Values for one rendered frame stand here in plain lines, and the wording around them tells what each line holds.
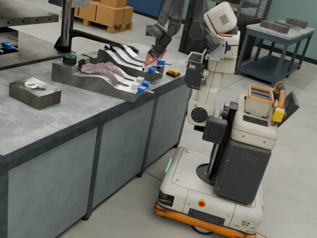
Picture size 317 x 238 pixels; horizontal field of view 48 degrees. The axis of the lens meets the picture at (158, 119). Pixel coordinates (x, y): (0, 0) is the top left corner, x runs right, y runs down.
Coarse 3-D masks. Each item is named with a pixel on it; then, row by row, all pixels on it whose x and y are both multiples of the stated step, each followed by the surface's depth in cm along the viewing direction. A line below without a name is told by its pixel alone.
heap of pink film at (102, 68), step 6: (84, 66) 211; (90, 66) 210; (96, 66) 215; (102, 66) 215; (108, 66) 215; (114, 66) 217; (84, 72) 208; (90, 72) 206; (96, 72) 205; (102, 72) 204; (108, 72) 206; (120, 72) 216; (114, 78) 206
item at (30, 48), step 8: (24, 40) 272; (32, 40) 276; (40, 40) 280; (24, 48) 255; (32, 48) 259; (40, 48) 262; (48, 48) 266; (24, 56) 240; (32, 56) 243; (40, 56) 246; (48, 56) 249; (56, 56) 254; (0, 64) 219; (8, 64) 222; (16, 64) 225; (24, 64) 231
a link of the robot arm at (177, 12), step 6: (174, 0) 188; (180, 0) 187; (174, 6) 189; (180, 6) 188; (174, 12) 190; (180, 12) 189; (174, 18) 190; (180, 18) 191; (168, 24) 192; (174, 24) 191; (180, 24) 196
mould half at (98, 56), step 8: (104, 48) 240; (128, 48) 254; (88, 56) 243; (96, 56) 245; (104, 56) 236; (112, 56) 235; (136, 56) 253; (120, 64) 232; (128, 64) 234; (136, 64) 237; (128, 72) 231; (136, 72) 228; (144, 72) 225; (160, 72) 244; (152, 80) 238
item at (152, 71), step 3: (144, 66) 229; (147, 66) 228; (150, 66) 230; (147, 69) 228; (150, 69) 228; (153, 69) 228; (156, 69) 229; (150, 72) 228; (153, 72) 227; (156, 72) 228
